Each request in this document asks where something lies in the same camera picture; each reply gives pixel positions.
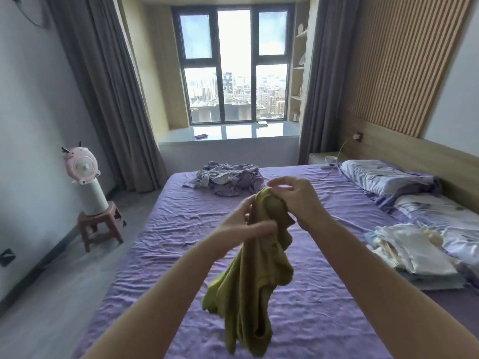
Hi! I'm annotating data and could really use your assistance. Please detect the crumpled purple grey quilt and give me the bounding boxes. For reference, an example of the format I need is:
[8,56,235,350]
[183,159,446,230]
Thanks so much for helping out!
[182,161,266,197]

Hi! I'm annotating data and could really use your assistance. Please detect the dark framed window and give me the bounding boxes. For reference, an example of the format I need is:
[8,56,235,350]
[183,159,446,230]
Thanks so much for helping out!
[171,3,295,126]

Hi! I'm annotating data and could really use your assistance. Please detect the light blue denim jeans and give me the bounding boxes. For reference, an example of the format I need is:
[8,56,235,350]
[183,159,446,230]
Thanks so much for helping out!
[363,231,469,287]

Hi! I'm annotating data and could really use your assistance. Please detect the person's right forearm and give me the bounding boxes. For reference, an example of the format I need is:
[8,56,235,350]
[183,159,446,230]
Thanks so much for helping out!
[308,214,479,359]

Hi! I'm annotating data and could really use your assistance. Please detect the grey curtain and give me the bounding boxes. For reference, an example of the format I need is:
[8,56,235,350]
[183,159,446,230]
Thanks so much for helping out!
[43,0,169,193]
[297,0,362,166]

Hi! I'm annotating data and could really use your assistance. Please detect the wooden window shelf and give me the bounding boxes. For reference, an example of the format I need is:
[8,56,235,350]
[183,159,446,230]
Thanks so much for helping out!
[287,7,310,124]

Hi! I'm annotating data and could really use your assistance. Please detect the purple sheet bed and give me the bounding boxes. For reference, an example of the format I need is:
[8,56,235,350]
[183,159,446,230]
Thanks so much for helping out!
[71,163,479,359]

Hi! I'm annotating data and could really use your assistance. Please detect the person's left hand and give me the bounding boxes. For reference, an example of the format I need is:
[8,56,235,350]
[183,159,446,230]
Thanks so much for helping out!
[208,195,279,258]

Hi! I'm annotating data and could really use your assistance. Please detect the person's right hand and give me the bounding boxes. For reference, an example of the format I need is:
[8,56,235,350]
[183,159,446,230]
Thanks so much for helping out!
[266,176,335,232]

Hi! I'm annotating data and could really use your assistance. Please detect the slatted wooden wall panel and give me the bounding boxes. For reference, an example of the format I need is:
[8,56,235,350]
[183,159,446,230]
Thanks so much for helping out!
[338,0,476,139]

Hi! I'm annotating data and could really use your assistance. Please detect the grey air conditioner cable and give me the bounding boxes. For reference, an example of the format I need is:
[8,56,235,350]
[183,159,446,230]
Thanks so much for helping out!
[9,0,51,28]

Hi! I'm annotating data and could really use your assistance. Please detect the floral pillow purple trim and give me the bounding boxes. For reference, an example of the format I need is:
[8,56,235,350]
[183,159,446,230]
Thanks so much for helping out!
[339,159,444,200]
[374,193,479,288]

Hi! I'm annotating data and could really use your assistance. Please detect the brown plastic stool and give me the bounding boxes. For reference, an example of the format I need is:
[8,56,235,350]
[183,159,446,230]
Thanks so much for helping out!
[77,200,128,254]

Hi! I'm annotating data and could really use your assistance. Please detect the low beige bedside table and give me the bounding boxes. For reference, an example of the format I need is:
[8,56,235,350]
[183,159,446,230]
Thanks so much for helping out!
[308,152,347,165]

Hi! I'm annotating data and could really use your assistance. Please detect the person's left forearm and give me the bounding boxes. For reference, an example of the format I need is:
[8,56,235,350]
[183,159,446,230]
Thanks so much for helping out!
[80,235,229,359]

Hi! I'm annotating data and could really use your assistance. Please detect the green garment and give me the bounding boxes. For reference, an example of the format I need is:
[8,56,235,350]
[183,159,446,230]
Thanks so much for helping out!
[202,186,297,358]

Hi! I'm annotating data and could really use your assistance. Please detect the white bay window sill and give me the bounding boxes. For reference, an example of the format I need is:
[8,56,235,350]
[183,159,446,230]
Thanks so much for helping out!
[157,122,301,146]

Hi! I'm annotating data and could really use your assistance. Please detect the pink fan white base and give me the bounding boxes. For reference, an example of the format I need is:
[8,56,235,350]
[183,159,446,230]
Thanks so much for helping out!
[61,141,110,216]

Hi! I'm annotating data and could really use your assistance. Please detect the pale yellow garment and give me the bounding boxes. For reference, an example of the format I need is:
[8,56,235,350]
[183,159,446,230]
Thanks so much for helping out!
[419,227,445,248]

